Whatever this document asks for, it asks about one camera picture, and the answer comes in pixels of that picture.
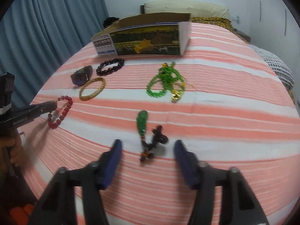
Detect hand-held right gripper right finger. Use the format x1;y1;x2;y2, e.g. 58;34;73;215
174;140;270;225

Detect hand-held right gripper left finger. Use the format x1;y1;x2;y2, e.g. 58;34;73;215
30;139;123;225

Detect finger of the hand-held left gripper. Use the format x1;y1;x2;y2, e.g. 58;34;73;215
28;100;58;120

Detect green pendant bead string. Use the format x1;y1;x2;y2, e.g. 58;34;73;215
136;110;169;166

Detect printed cardboard box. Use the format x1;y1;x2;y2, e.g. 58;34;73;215
91;13;192;58

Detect person's left hand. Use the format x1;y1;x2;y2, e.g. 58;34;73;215
0;133;23;170

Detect blue face wristwatch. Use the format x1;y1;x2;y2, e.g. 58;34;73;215
71;65;93;86

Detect gold bangle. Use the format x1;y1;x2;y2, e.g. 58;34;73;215
79;77;106;101

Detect blue curtain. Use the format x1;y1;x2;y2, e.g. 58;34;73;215
0;0;109;108

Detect orange pants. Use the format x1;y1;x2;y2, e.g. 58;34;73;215
9;204;34;225

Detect pile of clothes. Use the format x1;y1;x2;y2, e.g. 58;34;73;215
103;17;120;27

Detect grey checked blanket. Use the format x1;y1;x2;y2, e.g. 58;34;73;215
250;44;294;89

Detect dark wooden nightstand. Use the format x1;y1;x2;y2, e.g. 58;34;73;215
234;29;251;43

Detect cream padded headboard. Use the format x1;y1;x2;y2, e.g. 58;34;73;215
141;0;231;20

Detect white wardrobe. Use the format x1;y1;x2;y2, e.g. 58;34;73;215
244;0;300;80

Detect dark red bead bracelet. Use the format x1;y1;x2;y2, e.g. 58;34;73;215
96;58;125;76

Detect green bead necklace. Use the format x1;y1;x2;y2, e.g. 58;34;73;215
146;61;194;103

